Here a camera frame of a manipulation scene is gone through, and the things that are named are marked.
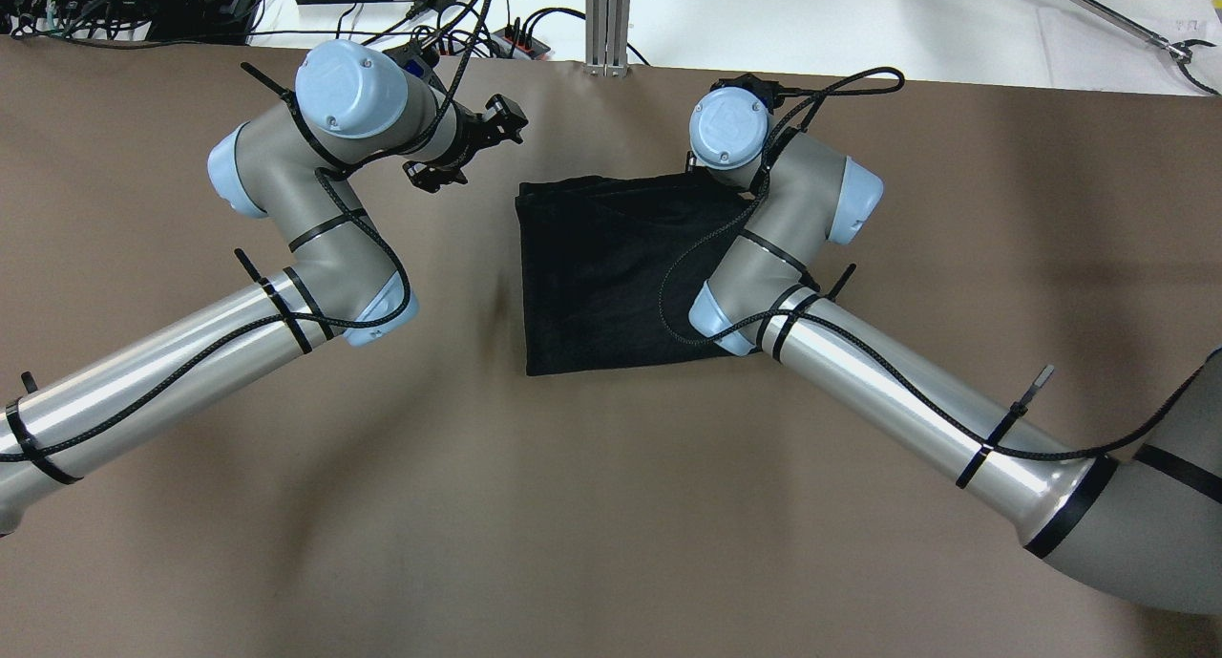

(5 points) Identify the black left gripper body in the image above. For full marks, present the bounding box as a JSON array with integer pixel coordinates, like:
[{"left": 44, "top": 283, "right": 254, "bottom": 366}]
[{"left": 441, "top": 105, "right": 495, "bottom": 170}]

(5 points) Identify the black printed t-shirt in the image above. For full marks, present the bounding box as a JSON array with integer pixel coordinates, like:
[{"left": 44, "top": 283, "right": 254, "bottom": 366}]
[{"left": 514, "top": 170, "right": 747, "bottom": 378}]

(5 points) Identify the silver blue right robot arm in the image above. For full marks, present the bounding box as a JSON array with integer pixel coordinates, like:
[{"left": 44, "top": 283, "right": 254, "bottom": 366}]
[{"left": 686, "top": 84, "right": 1221, "bottom": 615}]

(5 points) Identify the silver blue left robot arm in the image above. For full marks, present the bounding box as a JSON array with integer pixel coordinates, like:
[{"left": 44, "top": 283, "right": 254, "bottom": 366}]
[{"left": 1, "top": 39, "right": 528, "bottom": 534}]

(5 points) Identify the orange grey usb hub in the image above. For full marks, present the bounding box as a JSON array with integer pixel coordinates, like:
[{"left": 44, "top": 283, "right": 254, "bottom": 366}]
[
  {"left": 409, "top": 26, "right": 480, "bottom": 56},
  {"left": 489, "top": 24, "right": 554, "bottom": 61}
]

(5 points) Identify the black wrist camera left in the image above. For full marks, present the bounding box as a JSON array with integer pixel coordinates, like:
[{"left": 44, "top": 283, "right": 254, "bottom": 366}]
[{"left": 382, "top": 37, "right": 440, "bottom": 84}]

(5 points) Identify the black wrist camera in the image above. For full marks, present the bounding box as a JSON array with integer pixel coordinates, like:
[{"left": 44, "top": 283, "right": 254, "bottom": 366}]
[
  {"left": 382, "top": 37, "right": 440, "bottom": 84},
  {"left": 708, "top": 75, "right": 785, "bottom": 113}
]

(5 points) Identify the aluminium frame post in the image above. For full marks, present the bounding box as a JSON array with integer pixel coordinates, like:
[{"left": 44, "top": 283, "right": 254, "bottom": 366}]
[{"left": 584, "top": 0, "right": 631, "bottom": 78}]

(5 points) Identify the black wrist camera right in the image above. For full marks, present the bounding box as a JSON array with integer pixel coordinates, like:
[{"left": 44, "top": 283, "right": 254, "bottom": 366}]
[{"left": 708, "top": 75, "right": 785, "bottom": 113}]

